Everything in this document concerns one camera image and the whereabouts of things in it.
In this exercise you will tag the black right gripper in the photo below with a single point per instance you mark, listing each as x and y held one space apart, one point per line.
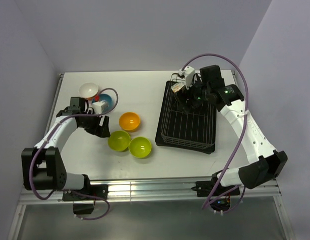
186 94

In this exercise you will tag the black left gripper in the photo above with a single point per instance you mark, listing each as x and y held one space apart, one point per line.
102 131

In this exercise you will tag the lime green bowl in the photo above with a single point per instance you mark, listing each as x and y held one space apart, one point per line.
140 147
119 141

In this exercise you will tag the floral orange green bowl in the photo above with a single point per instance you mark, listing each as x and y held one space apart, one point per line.
177 86

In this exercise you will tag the orange plastic bowl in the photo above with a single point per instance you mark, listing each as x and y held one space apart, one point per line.
129 121

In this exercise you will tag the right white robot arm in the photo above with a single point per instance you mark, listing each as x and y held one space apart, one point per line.
265 162

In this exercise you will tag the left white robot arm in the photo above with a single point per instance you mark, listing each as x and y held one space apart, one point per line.
42 165

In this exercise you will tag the blue ceramic bowl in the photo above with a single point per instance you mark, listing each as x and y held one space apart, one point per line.
104 98

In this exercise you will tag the black drip tray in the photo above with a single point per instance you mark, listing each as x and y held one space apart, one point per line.
207 148

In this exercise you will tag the white bowl orange outside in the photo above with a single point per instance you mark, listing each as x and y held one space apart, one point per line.
88 90

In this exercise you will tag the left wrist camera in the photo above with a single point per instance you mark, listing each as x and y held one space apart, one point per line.
99 106

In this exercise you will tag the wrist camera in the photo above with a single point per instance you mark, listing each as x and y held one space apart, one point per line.
99 106
188 73

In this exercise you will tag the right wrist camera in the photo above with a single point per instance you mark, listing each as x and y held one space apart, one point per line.
188 73

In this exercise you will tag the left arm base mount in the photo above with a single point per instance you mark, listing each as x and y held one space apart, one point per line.
84 200

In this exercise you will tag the aluminium table edge rail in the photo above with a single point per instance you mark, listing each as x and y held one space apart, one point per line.
146 190

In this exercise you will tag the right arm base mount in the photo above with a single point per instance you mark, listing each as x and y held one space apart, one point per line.
220 200

